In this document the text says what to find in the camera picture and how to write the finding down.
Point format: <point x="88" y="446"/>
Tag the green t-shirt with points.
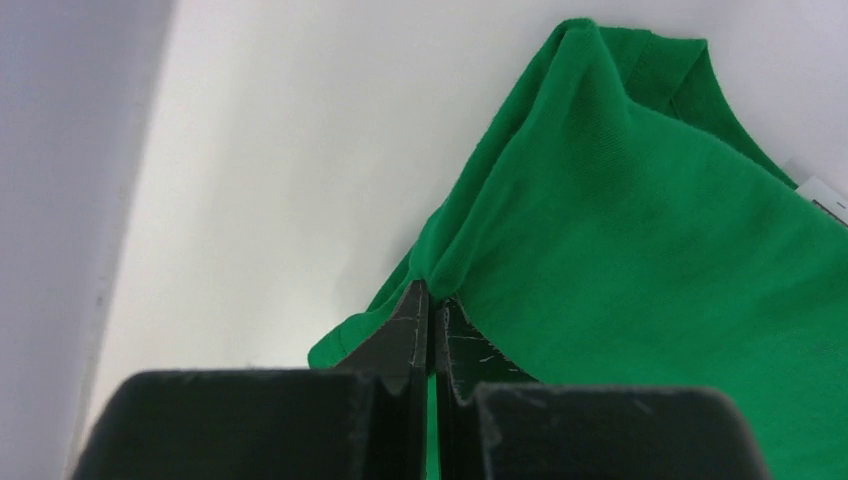
<point x="617" y="225"/>

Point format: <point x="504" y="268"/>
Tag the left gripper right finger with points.
<point x="498" y="422"/>

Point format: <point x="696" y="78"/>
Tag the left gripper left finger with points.
<point x="364" y="418"/>

